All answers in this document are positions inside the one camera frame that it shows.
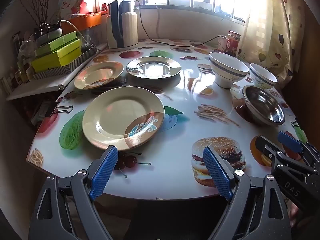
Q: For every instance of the white can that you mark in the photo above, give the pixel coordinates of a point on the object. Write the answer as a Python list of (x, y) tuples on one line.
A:
[(222, 44)]

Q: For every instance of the clear glass jar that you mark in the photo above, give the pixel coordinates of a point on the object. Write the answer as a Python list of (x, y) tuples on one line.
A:
[(88, 40)]

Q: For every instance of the cream electric kettle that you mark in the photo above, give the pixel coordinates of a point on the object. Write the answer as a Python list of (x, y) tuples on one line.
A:
[(125, 30)]

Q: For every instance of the stainless steel bowl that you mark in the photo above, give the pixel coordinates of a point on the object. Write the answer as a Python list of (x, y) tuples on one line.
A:
[(262, 105)]

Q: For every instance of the white shelf board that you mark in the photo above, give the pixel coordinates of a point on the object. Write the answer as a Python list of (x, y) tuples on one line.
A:
[(37, 87)]

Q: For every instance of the orange plastic tray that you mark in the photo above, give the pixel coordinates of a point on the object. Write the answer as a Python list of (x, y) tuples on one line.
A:
[(85, 21)]

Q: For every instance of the black binder clip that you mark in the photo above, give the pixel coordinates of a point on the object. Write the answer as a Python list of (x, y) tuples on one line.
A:
[(50, 110)]

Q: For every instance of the food print tablecloth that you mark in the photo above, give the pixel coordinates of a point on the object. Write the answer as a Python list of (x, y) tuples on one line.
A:
[(180, 100)]

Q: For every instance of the small white bowl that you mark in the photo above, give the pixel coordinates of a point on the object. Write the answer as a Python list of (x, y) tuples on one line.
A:
[(262, 80)]

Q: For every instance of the chevron patterned tray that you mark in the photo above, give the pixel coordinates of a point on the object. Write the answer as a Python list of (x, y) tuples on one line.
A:
[(62, 69)]

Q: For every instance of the large white bowl blue band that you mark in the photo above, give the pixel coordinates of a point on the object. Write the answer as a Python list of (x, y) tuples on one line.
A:
[(225, 75)]

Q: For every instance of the window with metal bars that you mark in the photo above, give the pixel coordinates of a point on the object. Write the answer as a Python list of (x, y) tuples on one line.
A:
[(175, 7)]

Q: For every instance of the cream heart print curtain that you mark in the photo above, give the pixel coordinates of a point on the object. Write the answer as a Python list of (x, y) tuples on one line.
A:
[(272, 30)]

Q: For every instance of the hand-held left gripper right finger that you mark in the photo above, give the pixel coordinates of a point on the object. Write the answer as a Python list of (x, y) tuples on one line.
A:
[(217, 172)]

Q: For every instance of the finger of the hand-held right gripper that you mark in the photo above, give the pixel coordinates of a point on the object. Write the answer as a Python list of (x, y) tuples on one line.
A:
[(268, 150), (290, 140)]

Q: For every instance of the grey rimmed plate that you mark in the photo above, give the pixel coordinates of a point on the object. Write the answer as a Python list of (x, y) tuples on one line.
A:
[(152, 68)]

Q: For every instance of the beige plate blue motif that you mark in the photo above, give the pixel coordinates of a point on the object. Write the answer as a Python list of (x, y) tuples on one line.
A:
[(112, 120)]

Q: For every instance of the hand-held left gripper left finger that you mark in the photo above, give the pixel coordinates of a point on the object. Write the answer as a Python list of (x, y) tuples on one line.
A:
[(103, 172)]

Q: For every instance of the lime green box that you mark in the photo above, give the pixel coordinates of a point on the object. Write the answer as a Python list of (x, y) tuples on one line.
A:
[(55, 61)]

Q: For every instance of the flat green box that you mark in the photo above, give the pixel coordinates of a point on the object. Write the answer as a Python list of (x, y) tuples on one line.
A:
[(57, 42)]

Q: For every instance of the grey oval device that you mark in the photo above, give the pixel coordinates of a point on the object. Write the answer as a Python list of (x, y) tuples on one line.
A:
[(50, 33)]

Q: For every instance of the dried willow branches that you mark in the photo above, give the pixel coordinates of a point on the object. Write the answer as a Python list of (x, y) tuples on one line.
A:
[(44, 15)]

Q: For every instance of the beige plate brown rim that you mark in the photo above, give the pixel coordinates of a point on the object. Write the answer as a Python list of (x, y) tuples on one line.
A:
[(97, 76)]

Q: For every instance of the red lid sauce jar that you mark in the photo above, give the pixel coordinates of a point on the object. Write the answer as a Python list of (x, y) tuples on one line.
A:
[(233, 43)]

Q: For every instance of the crumpled plastic packages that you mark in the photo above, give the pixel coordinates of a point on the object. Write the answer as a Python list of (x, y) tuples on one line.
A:
[(42, 115)]

